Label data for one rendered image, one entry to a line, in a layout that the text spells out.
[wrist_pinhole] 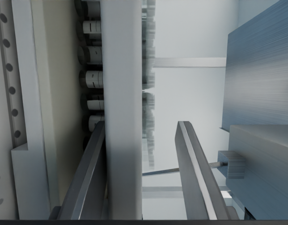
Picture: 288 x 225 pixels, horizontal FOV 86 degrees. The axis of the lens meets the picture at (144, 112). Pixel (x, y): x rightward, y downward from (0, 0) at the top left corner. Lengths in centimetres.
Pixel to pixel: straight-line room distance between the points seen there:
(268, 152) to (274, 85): 32
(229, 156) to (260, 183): 4
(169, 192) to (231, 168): 109
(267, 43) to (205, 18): 340
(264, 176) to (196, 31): 362
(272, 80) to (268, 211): 36
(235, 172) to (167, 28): 351
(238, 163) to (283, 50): 34
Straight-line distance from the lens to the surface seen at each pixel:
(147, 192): 130
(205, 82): 357
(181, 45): 359
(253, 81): 58
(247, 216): 28
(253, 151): 24
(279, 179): 22
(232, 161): 25
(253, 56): 60
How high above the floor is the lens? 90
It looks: 1 degrees up
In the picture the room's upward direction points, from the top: 90 degrees clockwise
